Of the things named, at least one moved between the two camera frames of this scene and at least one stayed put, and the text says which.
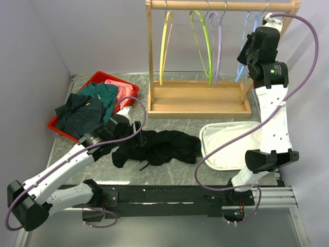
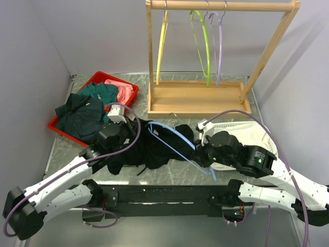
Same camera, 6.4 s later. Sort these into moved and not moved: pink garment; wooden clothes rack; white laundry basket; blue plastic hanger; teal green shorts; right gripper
Moved: blue plastic hanger; right gripper
Not moved: wooden clothes rack; teal green shorts; pink garment; white laundry basket
